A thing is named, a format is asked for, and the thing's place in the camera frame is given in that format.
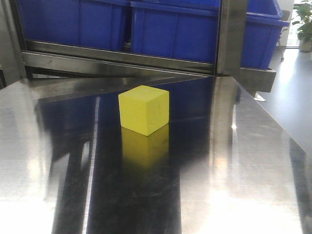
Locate blue plastic bin middle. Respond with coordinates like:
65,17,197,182
130,1,218,63

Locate blue plastic bin left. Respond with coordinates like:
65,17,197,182
17,0,130,51

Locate green potted plant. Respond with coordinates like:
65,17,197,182
292,0,312,52

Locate yellow foam block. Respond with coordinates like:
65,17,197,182
118,85,170,136

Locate blue plastic bin right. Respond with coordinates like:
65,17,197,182
241,0,289,70

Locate blue plastic bin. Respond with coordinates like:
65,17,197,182
17,0,130,51
130,1,218,63
241,0,289,70

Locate stainless steel shelf rack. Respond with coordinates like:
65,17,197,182
0,0,276,92

